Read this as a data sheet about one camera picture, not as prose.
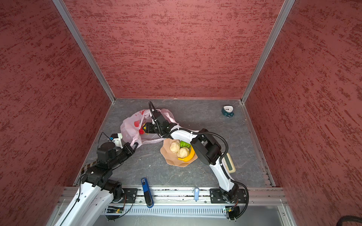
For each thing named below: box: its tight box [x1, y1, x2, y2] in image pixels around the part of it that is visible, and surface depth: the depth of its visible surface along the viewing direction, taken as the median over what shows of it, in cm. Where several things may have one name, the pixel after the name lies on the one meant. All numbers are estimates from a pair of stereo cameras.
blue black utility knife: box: [140, 177, 155, 209], surface depth 76 cm
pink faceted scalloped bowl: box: [160, 137, 198, 168], surface depth 88 cm
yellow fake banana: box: [177, 145, 196, 162], surface depth 85 cm
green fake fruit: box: [180, 140, 191, 149], surface depth 89 cm
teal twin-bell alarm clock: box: [221, 104, 235, 119], surface depth 112 cm
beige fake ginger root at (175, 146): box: [169, 139, 181, 154], surface depth 89 cm
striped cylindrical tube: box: [80, 163, 91, 174], surface depth 82 cm
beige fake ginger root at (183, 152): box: [176, 146, 190, 159], surface depth 86 cm
